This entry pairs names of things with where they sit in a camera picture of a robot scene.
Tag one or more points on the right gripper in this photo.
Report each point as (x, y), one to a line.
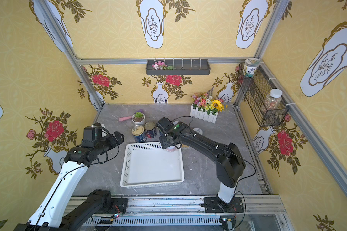
(164, 141)

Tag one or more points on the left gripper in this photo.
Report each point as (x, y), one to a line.
(113, 138)

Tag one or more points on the pink small can front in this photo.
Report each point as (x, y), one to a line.
(171, 149)

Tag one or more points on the blue tin can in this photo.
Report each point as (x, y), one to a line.
(139, 133)

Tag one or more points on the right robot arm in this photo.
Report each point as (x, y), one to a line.
(230, 164)

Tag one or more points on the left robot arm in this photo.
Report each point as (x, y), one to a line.
(50, 214)

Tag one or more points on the white plastic basket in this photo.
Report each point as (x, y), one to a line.
(148, 165)

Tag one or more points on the dark tomato tin can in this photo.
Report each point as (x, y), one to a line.
(150, 129)

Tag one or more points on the white small can middle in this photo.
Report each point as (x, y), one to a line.
(198, 131)

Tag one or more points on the potted succulent white pot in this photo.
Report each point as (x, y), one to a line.
(138, 118)

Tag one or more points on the pink purple toy shovel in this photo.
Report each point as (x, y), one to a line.
(121, 119)

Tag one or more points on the flower box white fence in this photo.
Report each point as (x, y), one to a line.
(206, 107)

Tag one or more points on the small pink shelf flowers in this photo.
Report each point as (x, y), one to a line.
(162, 66)

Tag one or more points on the jar with patterned label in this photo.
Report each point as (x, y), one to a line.
(251, 66)

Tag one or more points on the clear jar white lid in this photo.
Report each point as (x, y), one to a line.
(272, 100)

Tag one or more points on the grey wall shelf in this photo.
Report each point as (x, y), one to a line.
(182, 66)

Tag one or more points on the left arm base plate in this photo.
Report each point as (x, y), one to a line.
(116, 205)

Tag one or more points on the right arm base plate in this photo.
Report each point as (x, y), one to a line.
(216, 205)

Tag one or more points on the black wire wall basket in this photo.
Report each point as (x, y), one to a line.
(250, 101)

